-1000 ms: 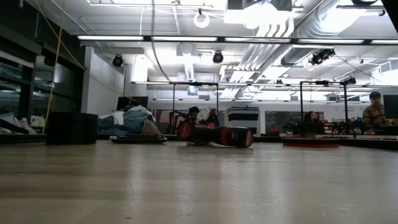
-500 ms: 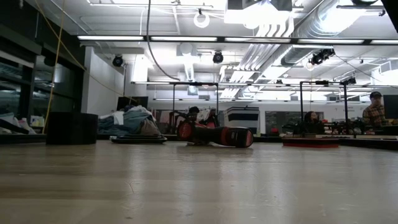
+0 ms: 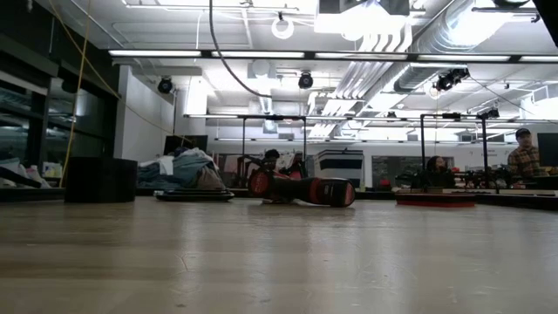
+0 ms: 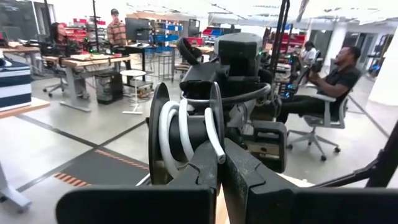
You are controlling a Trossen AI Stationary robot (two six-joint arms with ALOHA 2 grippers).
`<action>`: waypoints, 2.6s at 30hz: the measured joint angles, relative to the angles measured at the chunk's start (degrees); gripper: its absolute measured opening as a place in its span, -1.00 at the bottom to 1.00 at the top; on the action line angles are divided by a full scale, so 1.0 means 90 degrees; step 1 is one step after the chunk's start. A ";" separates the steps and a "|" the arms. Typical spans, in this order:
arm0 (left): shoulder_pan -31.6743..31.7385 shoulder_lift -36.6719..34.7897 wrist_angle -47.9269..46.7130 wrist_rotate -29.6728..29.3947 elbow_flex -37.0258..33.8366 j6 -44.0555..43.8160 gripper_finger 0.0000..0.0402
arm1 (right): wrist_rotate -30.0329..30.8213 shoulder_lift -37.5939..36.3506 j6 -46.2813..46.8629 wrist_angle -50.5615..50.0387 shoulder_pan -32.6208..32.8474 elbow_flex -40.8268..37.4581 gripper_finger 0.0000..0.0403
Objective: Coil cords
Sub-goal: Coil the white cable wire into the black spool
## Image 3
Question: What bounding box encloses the person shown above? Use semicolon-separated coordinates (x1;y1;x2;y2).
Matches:
425;155;457;189
263;148;281;172
507;127;548;178

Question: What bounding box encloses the white machine cabinet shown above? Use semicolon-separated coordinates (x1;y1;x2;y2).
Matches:
313;148;365;189

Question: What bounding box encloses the blue white cloth pile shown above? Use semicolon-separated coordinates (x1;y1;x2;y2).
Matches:
137;147;226;191

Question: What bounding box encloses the dark chalkboard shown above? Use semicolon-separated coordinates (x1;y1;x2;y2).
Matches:
371;155;419;188

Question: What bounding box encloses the black monitor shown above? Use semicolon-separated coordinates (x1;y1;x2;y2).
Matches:
163;134;209;156

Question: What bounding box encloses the red black flat case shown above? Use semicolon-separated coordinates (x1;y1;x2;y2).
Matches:
394;193;477;208

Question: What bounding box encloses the long overhead light bar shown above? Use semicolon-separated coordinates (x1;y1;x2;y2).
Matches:
108;49;558;63

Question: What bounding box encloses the white-framed monitor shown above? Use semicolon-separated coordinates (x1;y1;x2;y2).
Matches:
521;124;558;180

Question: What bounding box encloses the black background rig frame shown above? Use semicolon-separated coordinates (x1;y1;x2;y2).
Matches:
419;108;501;193
242;114;307;188

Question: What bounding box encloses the red black cordless drill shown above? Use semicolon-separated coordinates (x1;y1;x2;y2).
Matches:
247;168;357;208

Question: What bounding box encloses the black hanging cable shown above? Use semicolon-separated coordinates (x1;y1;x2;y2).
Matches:
208;0;274;99

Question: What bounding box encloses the grey duct tape roll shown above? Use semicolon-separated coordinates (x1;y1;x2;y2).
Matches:
65;156;139;204

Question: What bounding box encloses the black ceiling camera cluster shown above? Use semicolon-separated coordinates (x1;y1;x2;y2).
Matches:
435;67;471;92

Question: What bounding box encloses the silver spiral air duct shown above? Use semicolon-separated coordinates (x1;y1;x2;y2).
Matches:
394;0;496;95

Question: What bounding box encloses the yellow extension cord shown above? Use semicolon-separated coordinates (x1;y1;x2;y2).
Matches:
58;0;92;188

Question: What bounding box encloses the black aluminium table frame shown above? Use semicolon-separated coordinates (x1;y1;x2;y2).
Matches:
0;186;558;213

